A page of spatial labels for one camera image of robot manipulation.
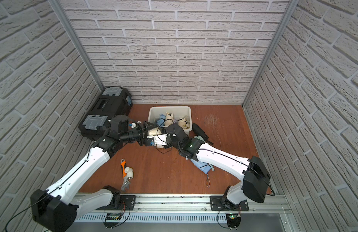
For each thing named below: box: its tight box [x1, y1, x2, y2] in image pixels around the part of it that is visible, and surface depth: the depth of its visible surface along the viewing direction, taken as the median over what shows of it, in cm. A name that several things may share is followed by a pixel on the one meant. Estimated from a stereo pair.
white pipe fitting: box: [124, 166, 134, 180], surface depth 83 cm
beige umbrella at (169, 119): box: [162, 112, 174, 128], surface depth 102 cm
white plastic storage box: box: [147, 105, 193, 136], surface depth 103 cm
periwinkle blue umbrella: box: [190, 158, 215, 189], surface depth 86 cm
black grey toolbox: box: [77, 86, 134, 142], surface depth 96 cm
